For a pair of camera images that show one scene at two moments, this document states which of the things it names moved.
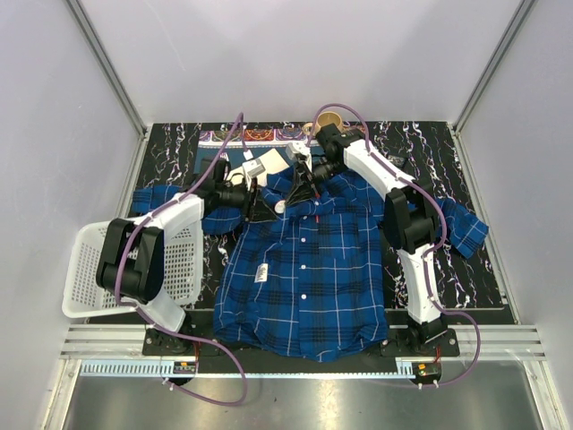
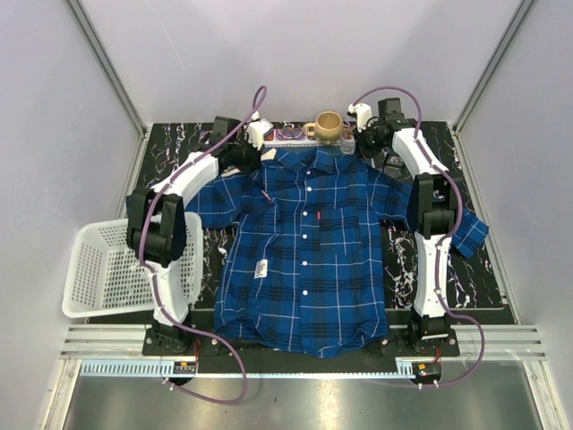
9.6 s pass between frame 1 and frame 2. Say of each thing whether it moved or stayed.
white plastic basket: stayed
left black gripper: moved
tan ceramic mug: stayed
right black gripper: moved
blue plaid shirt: stayed
